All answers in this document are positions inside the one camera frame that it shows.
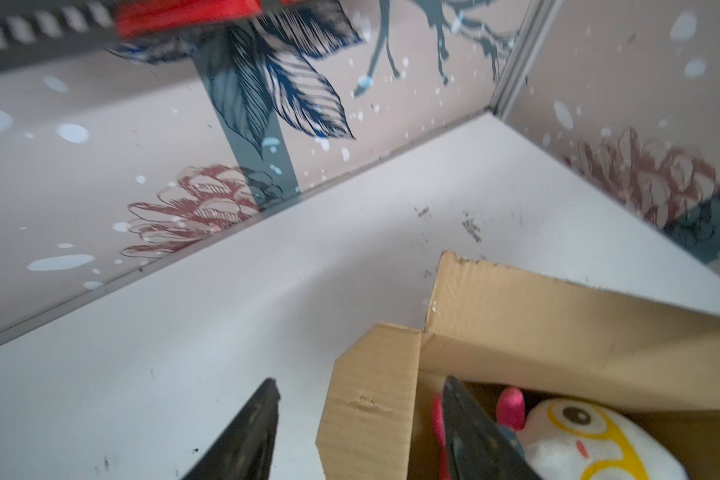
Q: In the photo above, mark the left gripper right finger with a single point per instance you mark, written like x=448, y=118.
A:
x=474, y=446

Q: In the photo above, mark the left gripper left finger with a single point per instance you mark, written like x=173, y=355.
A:
x=244, y=450

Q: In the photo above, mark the brown cardboard express box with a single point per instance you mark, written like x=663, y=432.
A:
x=494, y=327

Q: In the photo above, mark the pink blue plush toy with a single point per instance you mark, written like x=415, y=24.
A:
x=563, y=438

